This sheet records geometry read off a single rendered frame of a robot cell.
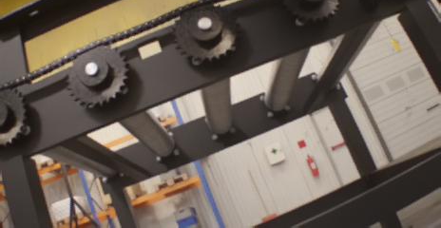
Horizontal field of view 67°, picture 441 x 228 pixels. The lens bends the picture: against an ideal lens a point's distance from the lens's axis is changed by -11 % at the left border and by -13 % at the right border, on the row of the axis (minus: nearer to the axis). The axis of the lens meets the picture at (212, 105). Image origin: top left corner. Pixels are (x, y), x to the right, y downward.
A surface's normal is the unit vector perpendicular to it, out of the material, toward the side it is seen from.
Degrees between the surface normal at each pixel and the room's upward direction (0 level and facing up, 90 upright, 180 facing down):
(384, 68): 90
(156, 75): 90
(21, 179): 90
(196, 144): 90
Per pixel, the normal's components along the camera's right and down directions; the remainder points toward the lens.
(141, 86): -0.06, -0.29
